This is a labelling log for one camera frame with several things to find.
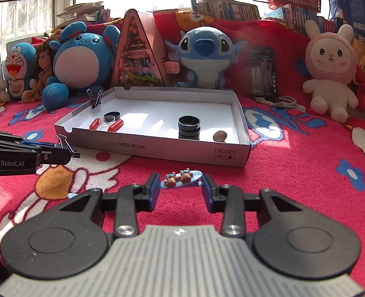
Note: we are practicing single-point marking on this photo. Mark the pink bunny plush toy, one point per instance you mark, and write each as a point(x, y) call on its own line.
point(329, 68)

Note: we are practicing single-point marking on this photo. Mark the blue robot cat plush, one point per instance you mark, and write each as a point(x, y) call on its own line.
point(17, 68)

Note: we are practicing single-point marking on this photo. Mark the round blue plush toy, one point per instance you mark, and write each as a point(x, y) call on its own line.
point(80, 58)

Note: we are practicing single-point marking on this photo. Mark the pink triangular dollhouse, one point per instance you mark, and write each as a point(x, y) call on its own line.
point(139, 55)

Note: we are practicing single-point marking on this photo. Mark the pink printed blanket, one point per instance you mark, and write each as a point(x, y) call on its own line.
point(294, 176)

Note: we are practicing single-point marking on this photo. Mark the stack of books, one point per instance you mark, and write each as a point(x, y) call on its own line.
point(80, 10)

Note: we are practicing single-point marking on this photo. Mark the blue bear hair clip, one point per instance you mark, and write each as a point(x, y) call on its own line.
point(181, 178)

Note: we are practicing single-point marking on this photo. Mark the black smartphone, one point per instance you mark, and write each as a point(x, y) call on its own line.
point(264, 74)

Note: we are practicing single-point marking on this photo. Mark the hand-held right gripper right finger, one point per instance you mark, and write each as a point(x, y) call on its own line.
point(208, 195)

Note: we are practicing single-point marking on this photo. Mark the red plastic cap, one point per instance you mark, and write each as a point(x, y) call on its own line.
point(116, 125)
point(94, 123)

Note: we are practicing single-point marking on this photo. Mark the large black binder clip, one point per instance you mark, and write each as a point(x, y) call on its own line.
point(69, 148)

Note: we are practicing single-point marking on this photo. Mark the small pink switch box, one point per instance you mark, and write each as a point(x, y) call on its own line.
point(172, 67)

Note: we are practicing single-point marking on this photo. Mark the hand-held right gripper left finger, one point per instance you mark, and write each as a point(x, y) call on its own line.
point(153, 191)

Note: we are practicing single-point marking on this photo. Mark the grey cardboard box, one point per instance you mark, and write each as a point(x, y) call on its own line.
point(170, 151)

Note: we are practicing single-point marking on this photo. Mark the light blue hair clip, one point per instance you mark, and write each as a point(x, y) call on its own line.
point(72, 195)

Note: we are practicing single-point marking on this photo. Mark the blue bag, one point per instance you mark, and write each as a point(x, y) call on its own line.
point(346, 3)

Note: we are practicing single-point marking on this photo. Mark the brown-haired doll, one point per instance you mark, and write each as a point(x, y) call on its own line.
point(43, 65)

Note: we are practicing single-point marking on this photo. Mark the small black binder clip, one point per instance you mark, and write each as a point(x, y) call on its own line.
point(96, 100)

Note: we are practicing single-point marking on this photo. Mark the row of books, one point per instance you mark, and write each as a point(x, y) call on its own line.
point(229, 9)

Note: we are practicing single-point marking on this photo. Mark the blue alien plush toy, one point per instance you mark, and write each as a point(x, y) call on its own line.
point(202, 55)

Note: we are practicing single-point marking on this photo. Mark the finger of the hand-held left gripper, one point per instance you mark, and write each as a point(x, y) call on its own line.
point(37, 143)
point(55, 156)

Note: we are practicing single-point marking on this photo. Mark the brown hazelnut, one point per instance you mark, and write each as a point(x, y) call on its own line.
point(219, 136)

